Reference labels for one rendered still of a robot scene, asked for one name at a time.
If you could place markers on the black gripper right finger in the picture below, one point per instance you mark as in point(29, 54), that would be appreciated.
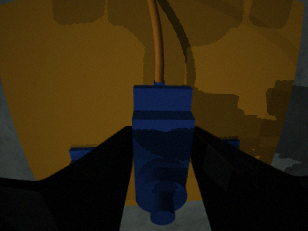
point(242, 193)

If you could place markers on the yellow flat deck plate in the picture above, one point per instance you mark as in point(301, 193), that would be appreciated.
point(68, 68)

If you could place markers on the blue micro servo with orange cable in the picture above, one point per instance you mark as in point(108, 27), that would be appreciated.
point(162, 127)

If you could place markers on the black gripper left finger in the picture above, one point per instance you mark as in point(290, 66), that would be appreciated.
point(87, 195)

